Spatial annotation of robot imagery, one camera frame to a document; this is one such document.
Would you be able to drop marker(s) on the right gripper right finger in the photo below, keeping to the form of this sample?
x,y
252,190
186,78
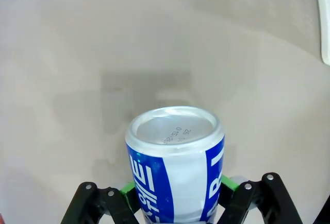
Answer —
x,y
257,203

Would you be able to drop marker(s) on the cream plastic shopping basket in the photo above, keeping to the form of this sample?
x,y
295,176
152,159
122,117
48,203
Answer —
x,y
325,15

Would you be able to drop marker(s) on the blue white drink can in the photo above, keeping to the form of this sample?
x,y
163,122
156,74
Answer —
x,y
180,182

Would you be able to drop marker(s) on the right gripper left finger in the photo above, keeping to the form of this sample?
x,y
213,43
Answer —
x,y
103,208

